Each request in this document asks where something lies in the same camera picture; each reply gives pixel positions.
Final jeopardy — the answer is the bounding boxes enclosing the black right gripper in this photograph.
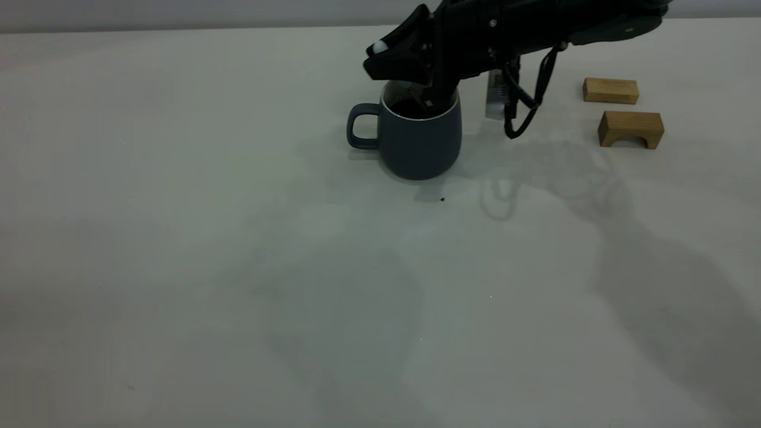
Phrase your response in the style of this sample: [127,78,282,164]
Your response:
[364,0,595,115]

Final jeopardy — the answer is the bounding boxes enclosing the metal spoon with white handle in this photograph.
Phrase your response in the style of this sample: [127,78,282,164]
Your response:
[372,39,437,112]

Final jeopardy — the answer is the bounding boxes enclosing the dark grey ceramic mug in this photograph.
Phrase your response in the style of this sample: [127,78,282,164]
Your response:
[347,80,463,181]

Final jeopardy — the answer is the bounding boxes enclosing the rectangular wooden block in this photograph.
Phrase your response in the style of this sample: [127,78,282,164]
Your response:
[582,78,640,105]

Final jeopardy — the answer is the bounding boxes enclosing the arched wooden block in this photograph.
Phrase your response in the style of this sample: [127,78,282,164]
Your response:
[598,111,665,149]

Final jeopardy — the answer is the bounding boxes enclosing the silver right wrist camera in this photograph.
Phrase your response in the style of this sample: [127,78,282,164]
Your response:
[485,59,522,121]

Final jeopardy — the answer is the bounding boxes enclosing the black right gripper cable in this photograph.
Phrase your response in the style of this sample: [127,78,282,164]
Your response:
[501,43,568,141]

